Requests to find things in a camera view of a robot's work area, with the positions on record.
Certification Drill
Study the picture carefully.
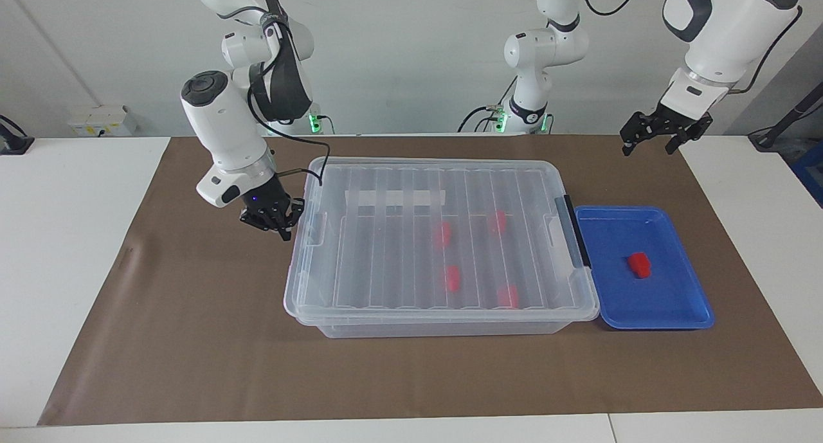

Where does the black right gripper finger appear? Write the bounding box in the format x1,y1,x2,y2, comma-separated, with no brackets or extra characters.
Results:
283,197,307,229
239,208,292,242

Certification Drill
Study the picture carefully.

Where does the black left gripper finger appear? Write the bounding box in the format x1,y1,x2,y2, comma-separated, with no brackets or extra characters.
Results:
620,112,651,157
665,128,701,156

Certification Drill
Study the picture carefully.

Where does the clear plastic box lid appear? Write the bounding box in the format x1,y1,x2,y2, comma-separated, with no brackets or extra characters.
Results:
284,158,601,322

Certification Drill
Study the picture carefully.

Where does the black box latch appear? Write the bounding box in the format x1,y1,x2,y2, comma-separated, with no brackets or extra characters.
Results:
556,195,592,269

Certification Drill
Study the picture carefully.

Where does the blue plastic tray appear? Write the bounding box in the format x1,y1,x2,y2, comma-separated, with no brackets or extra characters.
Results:
574,205,716,331

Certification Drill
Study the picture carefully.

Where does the clear plastic storage box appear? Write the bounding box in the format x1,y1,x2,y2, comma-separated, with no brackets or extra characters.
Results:
286,163,599,339

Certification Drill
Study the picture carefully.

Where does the black tripod stand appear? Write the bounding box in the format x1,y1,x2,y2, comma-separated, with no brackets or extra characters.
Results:
748,82,823,150

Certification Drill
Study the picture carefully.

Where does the brown table mat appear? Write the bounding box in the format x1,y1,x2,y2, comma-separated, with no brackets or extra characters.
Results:
37,134,823,426

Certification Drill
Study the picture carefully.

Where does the blue crate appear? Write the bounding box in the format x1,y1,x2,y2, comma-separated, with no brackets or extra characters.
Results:
790,159,823,207

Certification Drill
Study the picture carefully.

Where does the black clamp stand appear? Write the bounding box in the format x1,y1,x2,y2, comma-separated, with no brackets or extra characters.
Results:
0,114,35,156

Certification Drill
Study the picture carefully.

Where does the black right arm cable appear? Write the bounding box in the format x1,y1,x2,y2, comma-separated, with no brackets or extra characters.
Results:
247,12,332,187

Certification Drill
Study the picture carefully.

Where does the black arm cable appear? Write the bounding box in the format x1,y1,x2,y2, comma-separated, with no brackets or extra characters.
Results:
581,0,804,96
247,12,332,187

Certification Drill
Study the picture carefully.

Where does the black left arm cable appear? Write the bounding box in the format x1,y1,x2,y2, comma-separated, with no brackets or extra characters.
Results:
581,0,804,96

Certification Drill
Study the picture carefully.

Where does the black base cable bundle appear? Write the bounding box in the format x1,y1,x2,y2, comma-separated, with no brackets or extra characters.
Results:
457,104,516,134

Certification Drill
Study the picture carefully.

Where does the white wall socket box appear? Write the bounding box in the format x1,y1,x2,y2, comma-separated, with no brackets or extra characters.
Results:
68,105,138,138

